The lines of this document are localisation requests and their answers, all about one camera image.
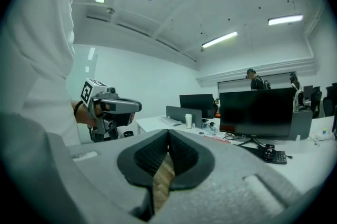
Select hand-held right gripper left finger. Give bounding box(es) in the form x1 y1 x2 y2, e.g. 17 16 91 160
67 129 170 221

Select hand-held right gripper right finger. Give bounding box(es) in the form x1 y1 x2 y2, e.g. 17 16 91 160
155 129 301 224

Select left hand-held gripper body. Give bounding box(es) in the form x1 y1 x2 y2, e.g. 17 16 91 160
80 77 122 142

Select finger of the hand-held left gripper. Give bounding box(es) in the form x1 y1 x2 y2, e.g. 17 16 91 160
117 98 143 114

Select person's left forearm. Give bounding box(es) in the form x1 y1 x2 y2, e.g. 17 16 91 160
71 100 96 125

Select grey closed laptop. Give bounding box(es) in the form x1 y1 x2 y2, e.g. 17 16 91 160
160 116 182 126

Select pink wet wipes pack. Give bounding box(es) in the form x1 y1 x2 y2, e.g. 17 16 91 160
204 133 231 143

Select black smartphone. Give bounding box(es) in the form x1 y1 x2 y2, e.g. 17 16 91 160
264 143 275 162

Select dark left monitor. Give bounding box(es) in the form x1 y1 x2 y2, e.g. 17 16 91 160
165 105 203 129

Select black keyboard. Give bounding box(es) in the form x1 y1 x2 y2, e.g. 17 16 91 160
238 144 288 165

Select person's white t-shirt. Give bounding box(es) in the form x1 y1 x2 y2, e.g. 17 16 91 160
0 0 81 149

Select large black monitor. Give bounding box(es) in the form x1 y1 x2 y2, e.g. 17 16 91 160
219 87 297 149

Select short grey desk divider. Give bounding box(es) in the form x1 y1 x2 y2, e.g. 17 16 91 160
288 109 313 141

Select white power strip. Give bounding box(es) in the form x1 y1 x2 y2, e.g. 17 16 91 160
310 126 331 142

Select ceiling tube light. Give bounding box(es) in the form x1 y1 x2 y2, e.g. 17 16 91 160
267 14 304 26
201 31 239 49

